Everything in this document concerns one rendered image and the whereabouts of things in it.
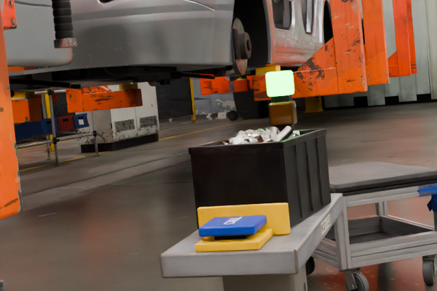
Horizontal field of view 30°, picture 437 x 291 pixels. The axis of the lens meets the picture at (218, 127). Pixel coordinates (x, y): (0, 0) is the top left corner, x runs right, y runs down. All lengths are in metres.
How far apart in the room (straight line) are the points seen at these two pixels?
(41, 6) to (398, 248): 1.20
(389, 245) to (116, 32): 2.00
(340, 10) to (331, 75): 0.39
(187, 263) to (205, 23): 3.11
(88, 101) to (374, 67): 2.58
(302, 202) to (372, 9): 5.77
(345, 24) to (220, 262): 4.02
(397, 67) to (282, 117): 9.72
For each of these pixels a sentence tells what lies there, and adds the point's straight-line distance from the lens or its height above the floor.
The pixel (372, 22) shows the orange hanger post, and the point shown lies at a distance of 6.86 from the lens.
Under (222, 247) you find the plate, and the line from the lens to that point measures 0.98.
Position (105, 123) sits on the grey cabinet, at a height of 0.32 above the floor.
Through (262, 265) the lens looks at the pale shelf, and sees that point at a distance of 0.97.
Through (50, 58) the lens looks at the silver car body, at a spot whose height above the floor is 0.76.
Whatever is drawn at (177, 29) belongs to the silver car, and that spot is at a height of 0.93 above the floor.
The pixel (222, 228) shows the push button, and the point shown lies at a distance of 0.98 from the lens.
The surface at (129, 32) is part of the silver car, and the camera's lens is 3.94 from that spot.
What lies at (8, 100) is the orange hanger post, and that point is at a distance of 0.97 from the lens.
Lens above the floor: 0.65
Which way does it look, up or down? 3 degrees down
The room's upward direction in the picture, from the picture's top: 6 degrees counter-clockwise
